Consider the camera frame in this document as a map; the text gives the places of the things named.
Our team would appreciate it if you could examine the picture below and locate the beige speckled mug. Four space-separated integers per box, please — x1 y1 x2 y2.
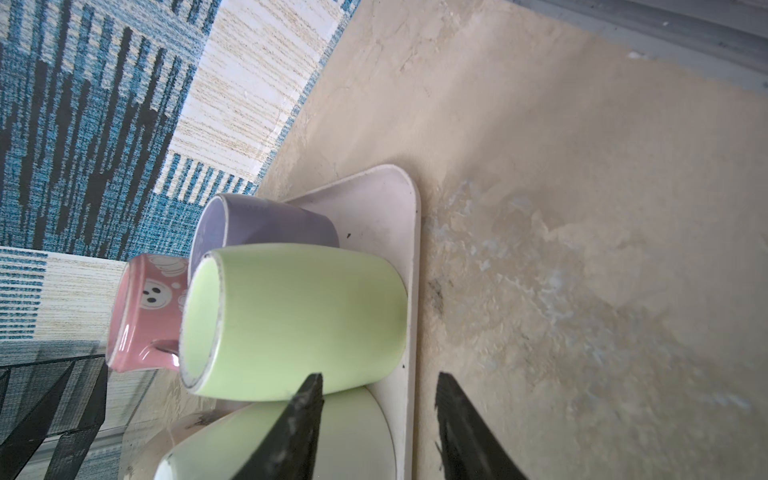
122 409 230 480

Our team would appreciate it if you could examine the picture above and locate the black wire mesh shelf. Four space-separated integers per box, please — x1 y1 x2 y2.
1 355 108 479

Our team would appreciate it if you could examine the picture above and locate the light green mug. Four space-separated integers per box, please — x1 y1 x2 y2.
179 243 408 402

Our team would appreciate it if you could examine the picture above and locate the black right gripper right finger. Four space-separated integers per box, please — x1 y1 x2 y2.
435 372 527 480

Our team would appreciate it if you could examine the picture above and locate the white plastic tray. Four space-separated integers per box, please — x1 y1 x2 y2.
286 164 421 479

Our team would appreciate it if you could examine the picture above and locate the pink patterned mug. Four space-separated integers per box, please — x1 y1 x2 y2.
105 254 188 373

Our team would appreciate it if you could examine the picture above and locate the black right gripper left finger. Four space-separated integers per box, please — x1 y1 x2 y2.
233 373 324 479

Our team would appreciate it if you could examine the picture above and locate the purple mug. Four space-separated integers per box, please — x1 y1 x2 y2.
188 193 339 277

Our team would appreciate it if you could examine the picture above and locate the white mug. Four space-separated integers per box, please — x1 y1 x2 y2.
154 387 396 479

